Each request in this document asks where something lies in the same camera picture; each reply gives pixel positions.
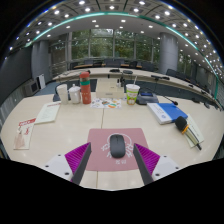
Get red bottle with green band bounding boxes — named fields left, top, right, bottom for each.
left=79, top=71, right=92, bottom=105

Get black microphone with yellow band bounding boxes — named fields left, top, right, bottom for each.
left=174, top=115, right=203, bottom=151

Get colourful sticker sheet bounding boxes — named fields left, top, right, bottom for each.
left=90, top=97, right=122, bottom=110

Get dark office chairs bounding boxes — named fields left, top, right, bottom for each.
left=68, top=59, right=189, bottom=79

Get white paper cup stack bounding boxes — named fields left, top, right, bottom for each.
left=56, top=83, right=69, bottom=105

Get paper drink cup with straw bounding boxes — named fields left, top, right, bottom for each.
left=125, top=83, right=141, bottom=106

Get blue and white book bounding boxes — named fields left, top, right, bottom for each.
left=146, top=102, right=189, bottom=126

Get black gooseneck table microphone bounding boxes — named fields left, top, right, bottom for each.
left=159, top=94, right=179, bottom=106

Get red and white fan booklet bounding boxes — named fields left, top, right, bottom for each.
left=13, top=117, right=37, bottom=151

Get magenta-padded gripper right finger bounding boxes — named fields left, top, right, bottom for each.
left=132, top=143, right=183, bottom=186

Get pink mouse pad with drawing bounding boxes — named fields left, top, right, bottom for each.
left=85, top=127, right=150, bottom=173

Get white lidded mug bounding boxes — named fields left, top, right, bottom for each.
left=67, top=83, right=82, bottom=105

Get white paper booklet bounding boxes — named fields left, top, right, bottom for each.
left=34, top=101, right=62, bottom=125

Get beige cardboard box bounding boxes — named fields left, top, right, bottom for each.
left=95, top=78, right=125, bottom=100

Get white leaning board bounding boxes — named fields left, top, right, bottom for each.
left=36, top=73, right=47, bottom=90

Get black computer mouse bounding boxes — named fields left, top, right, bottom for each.
left=109, top=133, right=127, bottom=159

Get ceiling lights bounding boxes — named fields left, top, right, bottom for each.
left=8, top=0, right=224, bottom=78

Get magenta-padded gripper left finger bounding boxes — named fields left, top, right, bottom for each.
left=43, top=142, right=92, bottom=186

